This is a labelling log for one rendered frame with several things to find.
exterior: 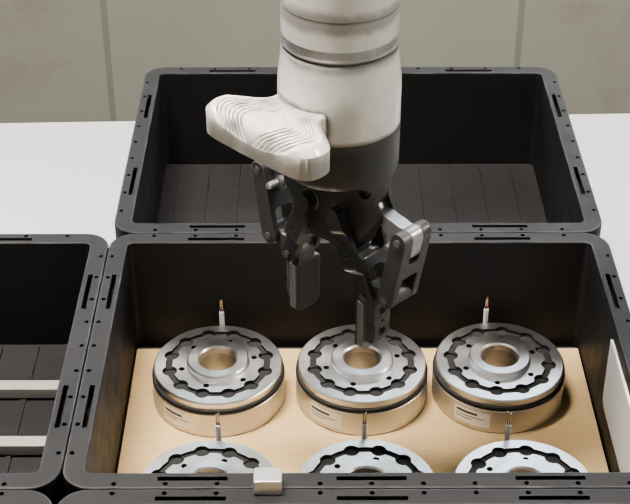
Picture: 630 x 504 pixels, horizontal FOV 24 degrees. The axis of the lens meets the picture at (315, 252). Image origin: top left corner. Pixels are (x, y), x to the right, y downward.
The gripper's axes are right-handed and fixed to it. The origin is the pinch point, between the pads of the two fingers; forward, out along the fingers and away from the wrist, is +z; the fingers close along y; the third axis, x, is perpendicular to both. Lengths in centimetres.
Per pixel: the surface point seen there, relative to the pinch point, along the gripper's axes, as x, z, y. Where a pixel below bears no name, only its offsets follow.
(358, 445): -2.7, 14.2, 0.3
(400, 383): -10.6, 14.6, 3.3
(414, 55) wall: -140, 69, 114
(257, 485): 10.9, 6.5, -3.7
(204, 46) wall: -110, 67, 142
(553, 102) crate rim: -45.0, 7.5, 15.5
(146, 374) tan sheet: 0.5, 17.4, 21.0
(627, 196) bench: -69, 31, 21
